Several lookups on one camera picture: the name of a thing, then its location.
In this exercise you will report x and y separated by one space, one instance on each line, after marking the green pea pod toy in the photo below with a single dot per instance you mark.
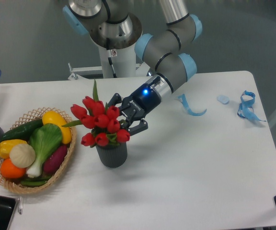
34 182

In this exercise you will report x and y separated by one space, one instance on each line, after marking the clear pen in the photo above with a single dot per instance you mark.
20 205

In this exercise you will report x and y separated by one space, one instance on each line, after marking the yellow squash toy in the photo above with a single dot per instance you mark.
57 119

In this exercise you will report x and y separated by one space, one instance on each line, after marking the green bok choy toy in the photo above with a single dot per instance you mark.
44 140

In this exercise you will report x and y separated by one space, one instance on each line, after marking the yellow bell pepper toy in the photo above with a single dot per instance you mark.
7 145

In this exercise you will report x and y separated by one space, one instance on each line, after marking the light blue cap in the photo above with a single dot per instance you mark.
223 99

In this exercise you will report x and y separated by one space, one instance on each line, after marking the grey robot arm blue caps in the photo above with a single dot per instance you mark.
162 53

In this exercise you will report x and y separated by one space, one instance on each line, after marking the blue ribbon bundle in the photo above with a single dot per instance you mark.
245 109

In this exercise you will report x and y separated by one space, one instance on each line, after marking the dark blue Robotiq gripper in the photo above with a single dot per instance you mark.
135 107

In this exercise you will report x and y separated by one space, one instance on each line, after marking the white metal mounting frame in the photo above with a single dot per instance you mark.
85 70

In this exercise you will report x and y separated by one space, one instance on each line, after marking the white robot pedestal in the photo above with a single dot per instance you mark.
116 50

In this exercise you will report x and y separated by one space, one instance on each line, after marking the green cucumber toy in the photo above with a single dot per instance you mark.
23 131

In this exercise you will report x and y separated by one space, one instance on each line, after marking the dark grey ribbed vase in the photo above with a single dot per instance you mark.
112 156

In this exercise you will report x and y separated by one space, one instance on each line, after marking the purple sweet potato toy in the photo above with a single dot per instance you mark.
53 163

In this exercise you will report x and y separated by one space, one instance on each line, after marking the cream steamed bun toy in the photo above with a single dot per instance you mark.
22 155

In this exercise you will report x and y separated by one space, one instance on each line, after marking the black smartphone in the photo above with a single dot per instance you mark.
7 207

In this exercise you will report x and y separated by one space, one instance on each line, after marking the red tulip bouquet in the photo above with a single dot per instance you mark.
102 121

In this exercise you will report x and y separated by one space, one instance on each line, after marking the orange fruit toy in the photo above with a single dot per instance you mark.
10 171

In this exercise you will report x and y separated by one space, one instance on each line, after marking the curled blue ribbon strip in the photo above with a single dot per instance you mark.
183 100

